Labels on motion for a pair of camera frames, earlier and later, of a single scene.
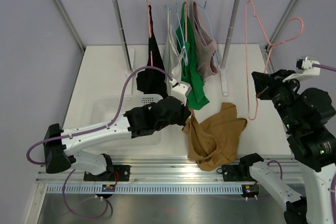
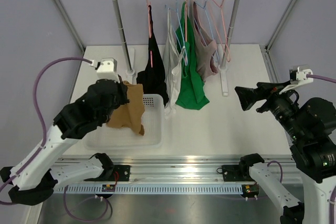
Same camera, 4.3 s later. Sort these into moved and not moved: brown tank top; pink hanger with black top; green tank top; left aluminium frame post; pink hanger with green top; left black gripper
Moved: brown tank top; left black gripper
Not moved: pink hanger with black top; pink hanger with green top; left aluminium frame post; green tank top
